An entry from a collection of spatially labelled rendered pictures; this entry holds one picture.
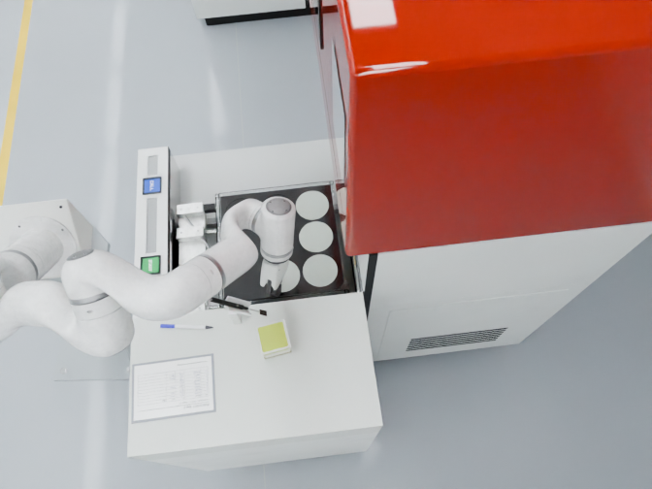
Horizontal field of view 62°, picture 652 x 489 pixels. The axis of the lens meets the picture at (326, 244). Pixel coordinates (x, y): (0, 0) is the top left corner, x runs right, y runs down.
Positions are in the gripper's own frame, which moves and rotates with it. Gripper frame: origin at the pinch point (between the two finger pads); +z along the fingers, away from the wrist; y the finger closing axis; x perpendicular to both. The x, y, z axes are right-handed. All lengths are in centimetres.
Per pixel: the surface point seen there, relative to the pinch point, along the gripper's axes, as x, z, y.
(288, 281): 2.4, 0.6, -4.4
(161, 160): -47, -13, -24
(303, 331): 12.3, -0.7, 10.9
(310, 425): 22.1, 6.8, 31.2
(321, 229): 5.9, -5.8, -22.1
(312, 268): 7.6, -1.5, -10.2
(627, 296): 131, 61, -102
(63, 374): -94, 98, 5
